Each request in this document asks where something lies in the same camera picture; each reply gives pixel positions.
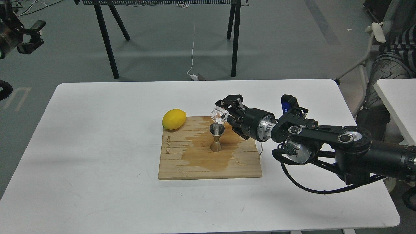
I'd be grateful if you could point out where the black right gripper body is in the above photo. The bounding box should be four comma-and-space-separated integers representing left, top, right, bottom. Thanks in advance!
243, 109, 277, 142

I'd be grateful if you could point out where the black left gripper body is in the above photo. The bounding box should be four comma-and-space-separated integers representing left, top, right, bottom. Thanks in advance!
0, 20, 22, 59

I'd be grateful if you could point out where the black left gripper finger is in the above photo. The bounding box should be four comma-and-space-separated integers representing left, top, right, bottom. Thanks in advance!
16, 20, 46, 54
0, 0, 25, 33

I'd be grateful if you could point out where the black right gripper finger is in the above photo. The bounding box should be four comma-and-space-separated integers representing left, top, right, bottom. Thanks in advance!
216, 95, 246, 119
227, 119, 252, 140

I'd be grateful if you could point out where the small clear glass cup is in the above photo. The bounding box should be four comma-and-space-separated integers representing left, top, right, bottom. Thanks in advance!
211, 106, 229, 124

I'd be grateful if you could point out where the steel double jigger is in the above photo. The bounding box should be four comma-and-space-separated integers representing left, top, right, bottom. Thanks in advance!
209, 123, 225, 152

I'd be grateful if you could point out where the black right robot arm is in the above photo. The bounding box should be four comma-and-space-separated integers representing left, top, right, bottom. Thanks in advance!
212, 95, 415, 194

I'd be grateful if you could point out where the white charger plug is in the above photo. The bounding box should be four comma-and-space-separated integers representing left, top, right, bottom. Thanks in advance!
190, 74, 199, 81

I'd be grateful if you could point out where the wooden cutting board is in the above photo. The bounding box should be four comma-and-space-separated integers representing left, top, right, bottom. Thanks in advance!
158, 116, 262, 180

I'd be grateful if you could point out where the yellow lemon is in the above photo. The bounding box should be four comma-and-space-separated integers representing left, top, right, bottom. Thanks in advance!
162, 109, 186, 130

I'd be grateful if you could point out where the white side table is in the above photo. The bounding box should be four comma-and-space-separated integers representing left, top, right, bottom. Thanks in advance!
373, 79, 416, 145

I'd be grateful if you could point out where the seated person striped shirt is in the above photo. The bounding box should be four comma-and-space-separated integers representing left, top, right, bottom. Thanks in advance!
356, 24, 416, 141

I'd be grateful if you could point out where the floor cable bundle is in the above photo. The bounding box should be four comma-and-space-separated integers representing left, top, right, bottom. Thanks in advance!
13, 0, 65, 17

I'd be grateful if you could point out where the white hanging cable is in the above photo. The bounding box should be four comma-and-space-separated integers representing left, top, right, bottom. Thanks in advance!
187, 6, 196, 77

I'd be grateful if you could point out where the black metal frame table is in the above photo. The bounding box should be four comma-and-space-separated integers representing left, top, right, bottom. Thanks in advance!
74, 0, 249, 80

